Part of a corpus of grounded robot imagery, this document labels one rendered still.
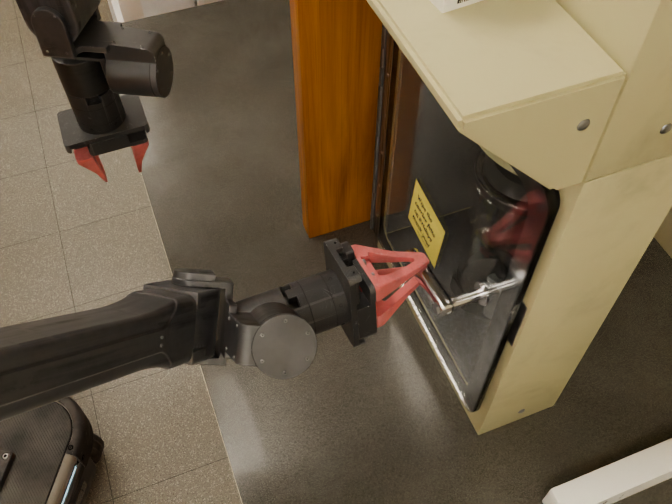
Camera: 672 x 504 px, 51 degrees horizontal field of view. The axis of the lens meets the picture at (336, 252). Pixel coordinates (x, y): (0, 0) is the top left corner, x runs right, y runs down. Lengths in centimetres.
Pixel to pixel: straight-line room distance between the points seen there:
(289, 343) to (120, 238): 178
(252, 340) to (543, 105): 31
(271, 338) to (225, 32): 94
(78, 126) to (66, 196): 162
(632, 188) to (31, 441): 149
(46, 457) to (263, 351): 121
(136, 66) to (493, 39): 46
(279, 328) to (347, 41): 38
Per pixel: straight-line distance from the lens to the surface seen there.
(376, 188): 94
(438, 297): 70
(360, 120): 93
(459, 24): 48
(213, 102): 130
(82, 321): 55
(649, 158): 57
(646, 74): 49
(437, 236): 78
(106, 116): 89
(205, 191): 115
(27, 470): 178
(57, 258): 238
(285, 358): 61
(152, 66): 81
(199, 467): 193
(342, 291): 68
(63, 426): 179
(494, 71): 45
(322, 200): 101
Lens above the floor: 179
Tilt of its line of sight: 54 degrees down
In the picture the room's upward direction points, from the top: straight up
